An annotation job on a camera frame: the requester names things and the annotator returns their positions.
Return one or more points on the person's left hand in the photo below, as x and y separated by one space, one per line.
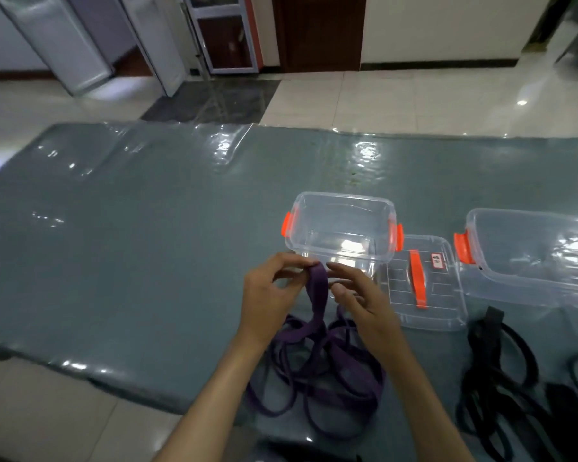
267 307

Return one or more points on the person's right hand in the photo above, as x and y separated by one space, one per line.
375 322

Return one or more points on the purple resistance band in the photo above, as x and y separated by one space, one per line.
269 408

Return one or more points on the clear plastic storage box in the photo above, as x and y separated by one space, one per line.
342 221
525 254

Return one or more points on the wide black resistance band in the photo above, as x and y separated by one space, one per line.
486 341

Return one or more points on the person's left forearm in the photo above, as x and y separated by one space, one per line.
207 413

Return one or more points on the person's right forearm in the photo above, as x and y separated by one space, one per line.
428 413

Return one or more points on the teal felt table cover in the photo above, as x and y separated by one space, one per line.
125 235

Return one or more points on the white framed glass door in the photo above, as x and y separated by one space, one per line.
224 38

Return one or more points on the dark brown wooden door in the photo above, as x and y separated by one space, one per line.
318 33

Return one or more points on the narrow white door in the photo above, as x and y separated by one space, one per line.
154 43

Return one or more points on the white open door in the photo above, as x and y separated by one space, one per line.
58 43

